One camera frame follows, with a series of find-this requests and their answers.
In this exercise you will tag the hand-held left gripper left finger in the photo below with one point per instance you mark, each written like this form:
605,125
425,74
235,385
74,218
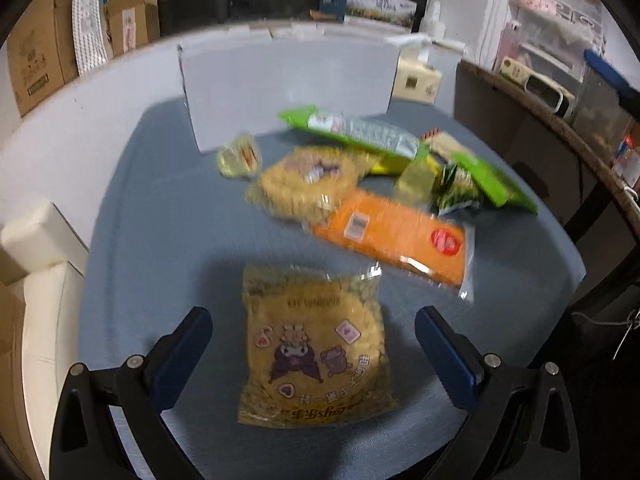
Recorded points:
185,345

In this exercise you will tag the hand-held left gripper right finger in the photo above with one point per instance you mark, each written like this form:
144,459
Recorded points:
442,355

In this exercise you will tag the yellow chip packet cartoon print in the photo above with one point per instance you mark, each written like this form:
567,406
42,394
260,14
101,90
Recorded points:
312,350
305,185

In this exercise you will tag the orange snack packet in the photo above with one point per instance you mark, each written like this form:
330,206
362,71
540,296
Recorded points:
395,235

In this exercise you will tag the small dark green packet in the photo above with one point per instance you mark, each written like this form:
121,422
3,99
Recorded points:
455,190

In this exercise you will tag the small yellow-green packet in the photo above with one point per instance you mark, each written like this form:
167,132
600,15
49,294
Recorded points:
416,181

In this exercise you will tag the wide green snack packet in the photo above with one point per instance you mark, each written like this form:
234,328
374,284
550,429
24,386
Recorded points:
492,185

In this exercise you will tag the small clear yellow packet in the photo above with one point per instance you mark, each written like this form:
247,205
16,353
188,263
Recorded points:
240,160

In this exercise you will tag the beige red snack packet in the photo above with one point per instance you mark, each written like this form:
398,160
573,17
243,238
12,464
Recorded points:
442,142

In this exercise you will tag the long green snack packet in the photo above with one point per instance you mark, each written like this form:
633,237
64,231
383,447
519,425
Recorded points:
360,132

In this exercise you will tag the white box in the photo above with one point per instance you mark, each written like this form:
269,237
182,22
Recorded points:
285,95

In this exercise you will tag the dark round table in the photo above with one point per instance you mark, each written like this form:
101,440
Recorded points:
525,140

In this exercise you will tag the white desk device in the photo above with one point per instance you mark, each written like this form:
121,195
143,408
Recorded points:
545,91

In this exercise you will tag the small cardboard box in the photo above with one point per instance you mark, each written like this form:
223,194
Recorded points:
131,22

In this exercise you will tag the large cardboard box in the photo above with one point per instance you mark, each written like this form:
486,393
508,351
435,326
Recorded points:
35,45

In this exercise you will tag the clear plastic drawer shelf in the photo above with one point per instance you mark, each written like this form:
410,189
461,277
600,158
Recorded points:
547,35

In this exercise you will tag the white bottle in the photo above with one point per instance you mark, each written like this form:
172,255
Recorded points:
436,16

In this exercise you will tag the white dotted paper bag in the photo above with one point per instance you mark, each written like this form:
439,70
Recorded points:
92,15

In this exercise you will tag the printed landscape box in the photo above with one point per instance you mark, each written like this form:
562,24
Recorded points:
372,5

